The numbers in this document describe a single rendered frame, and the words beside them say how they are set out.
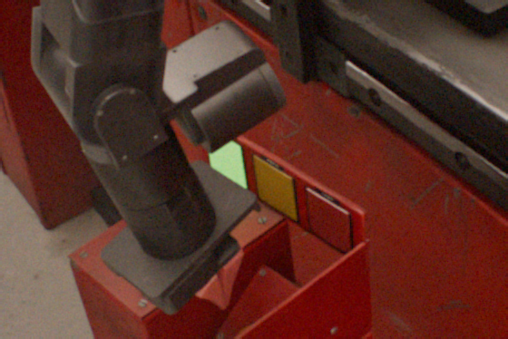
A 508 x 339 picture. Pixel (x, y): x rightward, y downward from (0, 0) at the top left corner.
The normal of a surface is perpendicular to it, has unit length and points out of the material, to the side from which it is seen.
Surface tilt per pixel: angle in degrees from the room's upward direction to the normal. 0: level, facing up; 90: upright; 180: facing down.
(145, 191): 97
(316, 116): 90
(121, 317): 90
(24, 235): 0
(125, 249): 14
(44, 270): 0
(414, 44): 0
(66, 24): 78
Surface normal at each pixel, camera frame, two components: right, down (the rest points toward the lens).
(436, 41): -0.11, -0.76
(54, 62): -0.65, -0.18
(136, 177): 0.15, 0.73
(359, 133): -0.83, 0.43
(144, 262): -0.28, -0.62
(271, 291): -0.51, -0.34
